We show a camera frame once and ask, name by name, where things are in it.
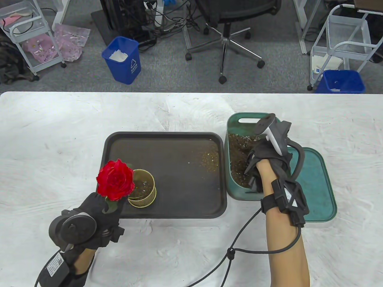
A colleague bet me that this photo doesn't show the black office chair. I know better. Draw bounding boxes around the black office chair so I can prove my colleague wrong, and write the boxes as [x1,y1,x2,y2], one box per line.
[185,0,282,85]

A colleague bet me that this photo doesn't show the scattered potting mix crumbs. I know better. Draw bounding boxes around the scattered potting mix crumbs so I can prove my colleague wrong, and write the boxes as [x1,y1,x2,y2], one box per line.
[188,149,221,173]

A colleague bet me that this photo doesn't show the plain blue bin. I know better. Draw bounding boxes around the plain blue bin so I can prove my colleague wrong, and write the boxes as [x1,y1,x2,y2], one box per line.
[315,69,367,94]

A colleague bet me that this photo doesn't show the dark brown plastic tray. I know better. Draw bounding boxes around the dark brown plastic tray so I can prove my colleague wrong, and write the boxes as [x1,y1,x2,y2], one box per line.
[97,131,228,220]

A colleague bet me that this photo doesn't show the blue bin with white symbol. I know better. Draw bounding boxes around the blue bin with white symbol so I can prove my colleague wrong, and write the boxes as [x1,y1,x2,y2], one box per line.
[101,36,142,85]

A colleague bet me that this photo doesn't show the white metal trolley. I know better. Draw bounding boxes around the white metal trolley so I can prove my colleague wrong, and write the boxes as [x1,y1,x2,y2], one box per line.
[0,0,67,76]
[307,4,383,91]

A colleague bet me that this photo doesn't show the black computer tower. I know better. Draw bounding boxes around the black computer tower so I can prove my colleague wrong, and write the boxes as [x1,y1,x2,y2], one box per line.
[100,0,149,31]

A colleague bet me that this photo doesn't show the bundle of floor cables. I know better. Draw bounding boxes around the bundle of floor cables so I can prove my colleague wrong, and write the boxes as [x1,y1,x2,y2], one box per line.
[143,0,204,40]

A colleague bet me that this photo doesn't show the pink plastic bag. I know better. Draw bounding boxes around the pink plastic bag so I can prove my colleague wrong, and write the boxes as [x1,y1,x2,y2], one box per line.
[53,23,91,62]
[23,33,57,63]

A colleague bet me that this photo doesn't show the person's left forearm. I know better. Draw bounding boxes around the person's left forearm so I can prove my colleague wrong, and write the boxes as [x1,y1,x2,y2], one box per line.
[74,247,97,274]

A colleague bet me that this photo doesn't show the green plastic storage bin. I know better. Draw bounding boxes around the green plastic storage bin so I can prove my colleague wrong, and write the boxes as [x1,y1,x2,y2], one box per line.
[226,112,293,200]

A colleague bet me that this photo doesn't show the red artificial rose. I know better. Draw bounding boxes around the red artificial rose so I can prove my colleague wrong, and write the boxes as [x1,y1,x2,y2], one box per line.
[96,158,135,213]

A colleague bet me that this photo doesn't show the black left wrist camera module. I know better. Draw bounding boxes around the black left wrist camera module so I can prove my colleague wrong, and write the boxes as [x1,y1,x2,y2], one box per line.
[35,251,71,287]

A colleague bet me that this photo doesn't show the yellow ribbed flower pot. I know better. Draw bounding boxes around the yellow ribbed flower pot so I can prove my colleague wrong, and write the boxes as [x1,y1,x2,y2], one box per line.
[127,169,157,209]

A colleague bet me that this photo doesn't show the person's left hand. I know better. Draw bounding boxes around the person's left hand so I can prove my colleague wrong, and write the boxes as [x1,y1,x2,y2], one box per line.
[61,192,128,249]

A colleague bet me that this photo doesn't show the black right wrist camera module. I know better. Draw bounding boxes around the black right wrist camera module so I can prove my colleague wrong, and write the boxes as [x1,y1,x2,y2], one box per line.
[260,178,310,228]

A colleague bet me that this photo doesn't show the person's right forearm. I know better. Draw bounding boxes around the person's right forearm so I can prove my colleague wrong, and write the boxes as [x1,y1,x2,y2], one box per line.
[257,159,311,287]

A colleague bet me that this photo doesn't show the white desk leg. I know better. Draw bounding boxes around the white desk leg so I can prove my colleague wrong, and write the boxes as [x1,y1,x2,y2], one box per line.
[294,0,315,55]

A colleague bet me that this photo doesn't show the black backpack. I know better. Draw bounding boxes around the black backpack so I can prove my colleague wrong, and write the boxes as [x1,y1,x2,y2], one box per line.
[0,32,40,85]

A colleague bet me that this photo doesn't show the green plastic bin lid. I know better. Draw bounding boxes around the green plastic bin lid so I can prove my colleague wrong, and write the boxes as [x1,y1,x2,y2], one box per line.
[287,146,338,223]

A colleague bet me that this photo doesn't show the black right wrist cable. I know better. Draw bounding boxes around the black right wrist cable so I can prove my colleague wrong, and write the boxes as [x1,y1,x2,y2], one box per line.
[186,141,306,287]

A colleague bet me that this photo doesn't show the person's right hand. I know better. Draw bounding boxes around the person's right hand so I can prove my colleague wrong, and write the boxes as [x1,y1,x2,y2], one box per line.
[244,139,296,193]

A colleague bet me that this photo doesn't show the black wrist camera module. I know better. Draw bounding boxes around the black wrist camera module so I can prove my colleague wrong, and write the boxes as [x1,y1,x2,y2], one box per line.
[260,178,310,228]
[35,251,71,287]

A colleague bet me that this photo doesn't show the brown potting mix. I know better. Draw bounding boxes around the brown potting mix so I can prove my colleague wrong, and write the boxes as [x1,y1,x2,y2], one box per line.
[229,133,264,189]
[132,176,153,198]

